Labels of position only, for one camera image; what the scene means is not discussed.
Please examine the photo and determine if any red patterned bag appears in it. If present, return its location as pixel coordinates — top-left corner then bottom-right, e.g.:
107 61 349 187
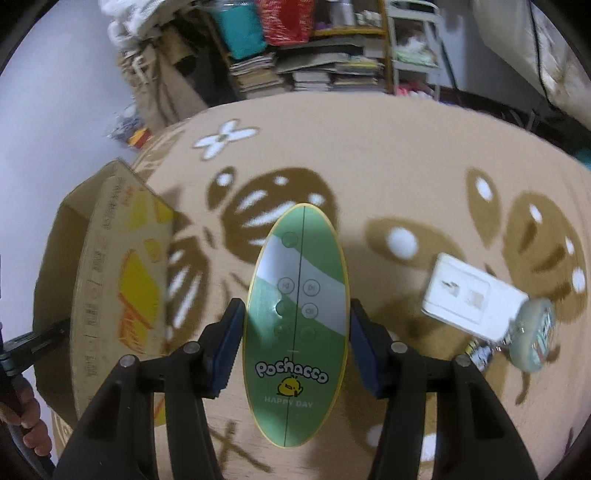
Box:
256 0 317 46

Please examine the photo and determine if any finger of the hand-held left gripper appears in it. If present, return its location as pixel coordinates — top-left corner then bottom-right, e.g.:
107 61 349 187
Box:
4 318 71 370

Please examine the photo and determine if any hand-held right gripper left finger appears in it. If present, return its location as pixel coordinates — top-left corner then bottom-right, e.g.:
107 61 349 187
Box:
53 298 247 480

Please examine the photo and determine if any beige patterned rug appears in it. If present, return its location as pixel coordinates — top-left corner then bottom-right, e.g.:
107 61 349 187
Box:
51 90 591 480

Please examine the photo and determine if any teal bag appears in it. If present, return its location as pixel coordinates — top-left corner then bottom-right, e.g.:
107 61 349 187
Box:
210 2 269 60

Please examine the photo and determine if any white rolling cart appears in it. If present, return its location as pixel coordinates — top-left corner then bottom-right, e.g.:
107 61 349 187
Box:
385 0 446 100

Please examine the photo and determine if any white mattress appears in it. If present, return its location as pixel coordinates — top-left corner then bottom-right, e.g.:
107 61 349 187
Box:
471 0 591 134

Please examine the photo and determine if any black metal stand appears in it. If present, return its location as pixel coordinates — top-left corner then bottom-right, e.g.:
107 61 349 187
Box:
501 104 573 144

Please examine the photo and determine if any keychain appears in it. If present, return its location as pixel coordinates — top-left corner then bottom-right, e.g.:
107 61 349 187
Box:
464 339 504 372

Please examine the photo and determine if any wooden bookshelf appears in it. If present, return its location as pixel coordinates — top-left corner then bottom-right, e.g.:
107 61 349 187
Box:
203 0 393 97

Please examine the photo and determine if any green oval case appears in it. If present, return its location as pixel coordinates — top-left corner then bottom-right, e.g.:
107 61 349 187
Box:
242 203 351 448

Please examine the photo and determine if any colourful packet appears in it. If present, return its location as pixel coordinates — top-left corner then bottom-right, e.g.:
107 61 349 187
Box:
108 104 153 149

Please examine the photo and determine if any cardboard box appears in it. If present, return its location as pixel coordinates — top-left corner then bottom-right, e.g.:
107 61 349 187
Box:
32 158 178 430

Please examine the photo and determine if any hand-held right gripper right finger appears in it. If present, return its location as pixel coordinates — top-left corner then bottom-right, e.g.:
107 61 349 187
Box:
348 299 539 480

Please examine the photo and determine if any white quilted bedding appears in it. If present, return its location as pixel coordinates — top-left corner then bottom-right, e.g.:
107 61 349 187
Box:
99 0 185 47

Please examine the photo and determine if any round green tin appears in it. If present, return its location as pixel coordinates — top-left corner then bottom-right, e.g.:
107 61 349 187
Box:
508 298 557 372

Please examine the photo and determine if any person's left hand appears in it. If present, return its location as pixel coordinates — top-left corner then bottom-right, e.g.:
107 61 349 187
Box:
0 367 54 457

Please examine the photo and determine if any flat leaning cardboard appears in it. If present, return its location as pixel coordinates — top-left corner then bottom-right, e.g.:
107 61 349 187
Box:
117 28 208 132

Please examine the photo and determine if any stack of books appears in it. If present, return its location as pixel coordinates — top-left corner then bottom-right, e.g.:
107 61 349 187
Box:
228 44 386 100

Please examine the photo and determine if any white carton with blue print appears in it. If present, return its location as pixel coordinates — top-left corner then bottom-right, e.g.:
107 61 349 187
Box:
421 252 529 343

